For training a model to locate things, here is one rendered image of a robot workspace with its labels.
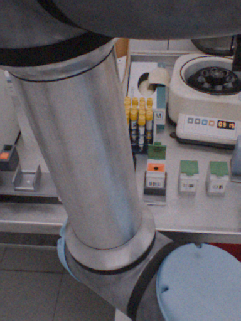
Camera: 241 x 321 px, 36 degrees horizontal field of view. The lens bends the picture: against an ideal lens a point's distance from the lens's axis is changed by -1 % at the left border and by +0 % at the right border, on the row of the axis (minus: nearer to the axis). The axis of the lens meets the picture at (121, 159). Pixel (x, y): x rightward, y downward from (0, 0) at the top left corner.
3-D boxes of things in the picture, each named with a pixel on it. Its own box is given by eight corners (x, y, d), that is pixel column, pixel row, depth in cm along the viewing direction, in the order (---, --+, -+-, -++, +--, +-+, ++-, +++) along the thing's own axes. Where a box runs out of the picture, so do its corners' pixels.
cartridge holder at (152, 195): (141, 204, 83) (142, 194, 80) (144, 175, 89) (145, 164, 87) (166, 205, 82) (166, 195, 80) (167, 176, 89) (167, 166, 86)
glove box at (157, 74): (126, 128, 102) (125, 99, 95) (132, 81, 119) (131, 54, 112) (171, 129, 101) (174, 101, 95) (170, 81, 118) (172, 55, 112)
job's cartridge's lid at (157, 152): (148, 142, 79) (148, 140, 80) (147, 159, 82) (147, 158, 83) (166, 143, 79) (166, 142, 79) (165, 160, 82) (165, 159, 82)
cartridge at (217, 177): (206, 195, 84) (211, 175, 79) (204, 180, 87) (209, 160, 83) (224, 196, 84) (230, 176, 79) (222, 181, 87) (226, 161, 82)
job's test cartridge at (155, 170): (145, 192, 83) (145, 173, 79) (147, 177, 87) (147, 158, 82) (163, 194, 83) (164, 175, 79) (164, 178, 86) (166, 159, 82)
